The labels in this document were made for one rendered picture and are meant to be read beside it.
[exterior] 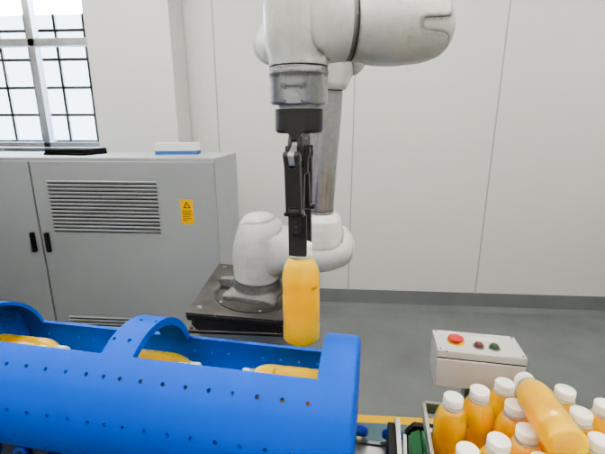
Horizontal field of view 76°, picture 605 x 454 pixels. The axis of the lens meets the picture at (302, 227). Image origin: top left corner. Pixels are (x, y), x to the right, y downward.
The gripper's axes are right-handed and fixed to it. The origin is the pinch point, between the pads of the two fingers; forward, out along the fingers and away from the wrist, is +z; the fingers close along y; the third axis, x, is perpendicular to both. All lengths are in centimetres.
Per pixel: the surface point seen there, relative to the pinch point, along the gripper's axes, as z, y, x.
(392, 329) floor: 147, -232, 29
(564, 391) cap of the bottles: 37, -16, 53
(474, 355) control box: 35, -24, 37
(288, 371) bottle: 31.1, -4.7, -3.7
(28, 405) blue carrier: 31, 14, -48
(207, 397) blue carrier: 26.4, 11.0, -14.0
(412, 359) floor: 147, -191, 43
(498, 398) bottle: 40, -15, 40
